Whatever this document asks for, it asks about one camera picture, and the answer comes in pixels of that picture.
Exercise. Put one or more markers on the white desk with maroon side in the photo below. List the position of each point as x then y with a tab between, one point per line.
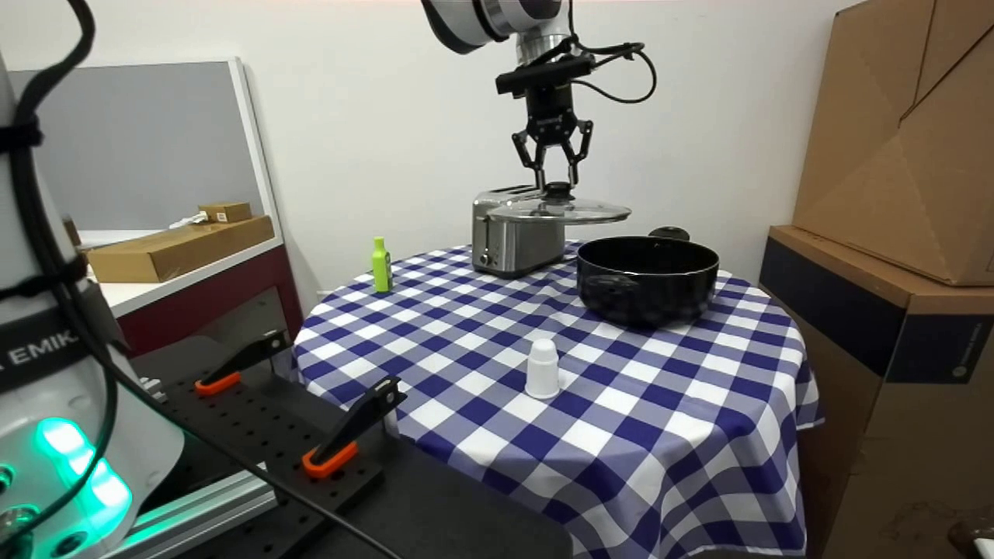
205	300

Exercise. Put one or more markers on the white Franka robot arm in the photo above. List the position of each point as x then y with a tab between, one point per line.
40	393

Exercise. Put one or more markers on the blue white checkered tablecloth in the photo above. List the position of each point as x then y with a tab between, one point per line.
641	437

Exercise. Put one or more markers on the small white bottle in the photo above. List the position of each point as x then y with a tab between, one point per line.
541	372

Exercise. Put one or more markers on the large folded cardboard box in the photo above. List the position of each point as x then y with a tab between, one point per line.
911	145

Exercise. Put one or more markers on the grey partition board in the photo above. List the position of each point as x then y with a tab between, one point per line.
144	145

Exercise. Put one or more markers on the black perforated breadboard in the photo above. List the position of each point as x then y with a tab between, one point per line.
413	507

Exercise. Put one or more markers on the cardboard box with black band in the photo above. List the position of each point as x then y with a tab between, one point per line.
888	414

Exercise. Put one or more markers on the glass lid with black knob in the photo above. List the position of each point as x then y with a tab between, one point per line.
546	208

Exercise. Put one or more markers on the aluminium extrusion rail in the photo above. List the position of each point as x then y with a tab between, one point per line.
205	513

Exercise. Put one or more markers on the small green bottle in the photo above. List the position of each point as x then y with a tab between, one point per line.
381	268

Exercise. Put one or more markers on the small wooden block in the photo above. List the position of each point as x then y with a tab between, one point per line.
226	211

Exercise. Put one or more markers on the black cooking pot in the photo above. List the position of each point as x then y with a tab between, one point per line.
647	290

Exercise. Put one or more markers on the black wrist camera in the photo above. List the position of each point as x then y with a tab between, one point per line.
545	69

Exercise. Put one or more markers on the black orange spring clamp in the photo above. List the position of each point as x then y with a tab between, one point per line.
244	361
351	430

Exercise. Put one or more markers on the flat cardboard box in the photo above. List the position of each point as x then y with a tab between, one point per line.
174	254

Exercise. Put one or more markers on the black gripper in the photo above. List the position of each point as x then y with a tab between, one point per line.
550	103

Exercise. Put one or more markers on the silver toaster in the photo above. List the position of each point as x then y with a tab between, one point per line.
506	251

